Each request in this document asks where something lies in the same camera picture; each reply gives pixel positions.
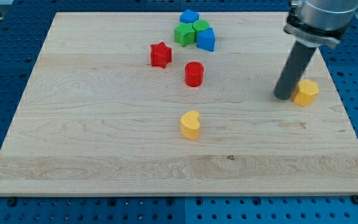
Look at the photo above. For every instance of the yellow heart block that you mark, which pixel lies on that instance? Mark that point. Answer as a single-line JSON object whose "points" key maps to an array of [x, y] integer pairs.
{"points": [[190, 125]]}

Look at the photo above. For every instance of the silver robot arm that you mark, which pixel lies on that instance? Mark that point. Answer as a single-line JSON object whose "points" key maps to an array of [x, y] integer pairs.
{"points": [[320, 22]]}

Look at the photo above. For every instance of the red cylinder block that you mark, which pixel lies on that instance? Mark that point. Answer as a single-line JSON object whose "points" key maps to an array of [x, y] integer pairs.
{"points": [[194, 72]]}

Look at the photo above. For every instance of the red star block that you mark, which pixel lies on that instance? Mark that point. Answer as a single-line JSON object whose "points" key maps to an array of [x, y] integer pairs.
{"points": [[160, 55]]}

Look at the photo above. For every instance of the blue triangular block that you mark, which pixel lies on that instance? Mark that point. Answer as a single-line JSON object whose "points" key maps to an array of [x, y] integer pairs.
{"points": [[206, 40]]}

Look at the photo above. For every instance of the green star block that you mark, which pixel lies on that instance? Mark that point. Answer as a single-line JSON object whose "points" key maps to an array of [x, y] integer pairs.
{"points": [[184, 34]]}

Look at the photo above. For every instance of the green cylinder block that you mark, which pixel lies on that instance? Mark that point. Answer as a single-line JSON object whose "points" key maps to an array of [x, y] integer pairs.
{"points": [[199, 26]]}

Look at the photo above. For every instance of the blue pentagon block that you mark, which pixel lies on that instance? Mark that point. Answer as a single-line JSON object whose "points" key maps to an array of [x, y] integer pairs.
{"points": [[189, 16]]}

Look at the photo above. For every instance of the yellow hexagon block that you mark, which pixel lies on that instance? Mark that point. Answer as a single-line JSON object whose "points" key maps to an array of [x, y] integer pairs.
{"points": [[305, 92]]}

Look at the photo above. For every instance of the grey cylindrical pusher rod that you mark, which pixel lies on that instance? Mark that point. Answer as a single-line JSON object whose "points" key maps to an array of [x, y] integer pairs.
{"points": [[293, 70]]}

